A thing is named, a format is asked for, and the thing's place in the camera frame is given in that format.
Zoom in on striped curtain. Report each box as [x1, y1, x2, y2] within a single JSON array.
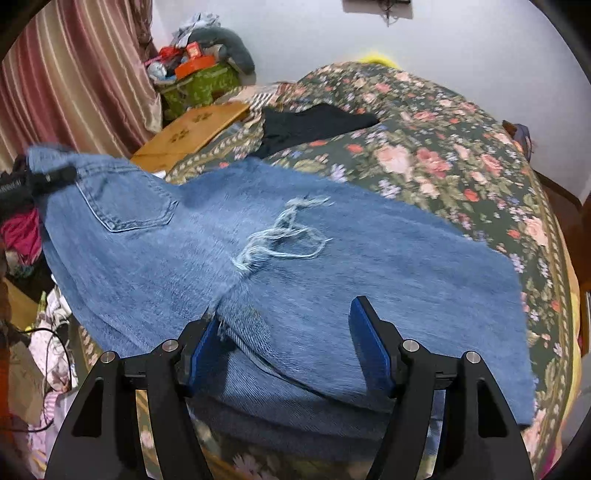
[[0, 0, 162, 162]]

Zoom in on black cloth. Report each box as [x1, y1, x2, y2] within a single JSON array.
[[256, 104, 380, 158]]

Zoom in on black floor cable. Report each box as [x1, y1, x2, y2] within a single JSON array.
[[18, 325, 73, 433]]

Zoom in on orange box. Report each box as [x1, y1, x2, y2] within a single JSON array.
[[174, 55, 217, 79]]

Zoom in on blue denim pants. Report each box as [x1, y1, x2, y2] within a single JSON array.
[[27, 144, 536, 462]]

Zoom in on grey pillow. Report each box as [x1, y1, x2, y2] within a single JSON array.
[[187, 27, 256, 75]]

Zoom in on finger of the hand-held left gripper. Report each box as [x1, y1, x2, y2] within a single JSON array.
[[27, 166, 78, 193]]

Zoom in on pale pink cloth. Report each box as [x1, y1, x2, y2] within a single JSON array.
[[28, 286, 81, 430]]

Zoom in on wooden lap desk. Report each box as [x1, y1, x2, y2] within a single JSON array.
[[130, 100, 251, 174]]

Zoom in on black monitor cable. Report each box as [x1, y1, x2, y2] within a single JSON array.
[[376, 0, 402, 27]]

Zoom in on blue grey garment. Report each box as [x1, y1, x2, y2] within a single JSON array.
[[502, 120, 535, 160]]

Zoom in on floral bedspread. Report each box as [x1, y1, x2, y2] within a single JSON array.
[[78, 62, 583, 480]]

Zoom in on green leaf-print storage box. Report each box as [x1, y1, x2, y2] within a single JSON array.
[[159, 65, 243, 121]]

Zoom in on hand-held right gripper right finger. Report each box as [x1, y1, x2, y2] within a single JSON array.
[[348, 295, 536, 480]]

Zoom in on magenta garment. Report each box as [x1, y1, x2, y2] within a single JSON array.
[[0, 208, 44, 266]]

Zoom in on pile of pale clothes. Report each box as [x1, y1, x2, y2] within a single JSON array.
[[172, 13, 220, 47]]

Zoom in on patchwork quilt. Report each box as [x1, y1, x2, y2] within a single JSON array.
[[240, 83, 301, 125]]

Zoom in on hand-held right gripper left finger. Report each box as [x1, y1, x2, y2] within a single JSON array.
[[44, 318, 227, 480]]

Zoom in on yellow foam tube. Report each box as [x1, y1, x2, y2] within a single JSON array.
[[358, 48, 400, 68]]

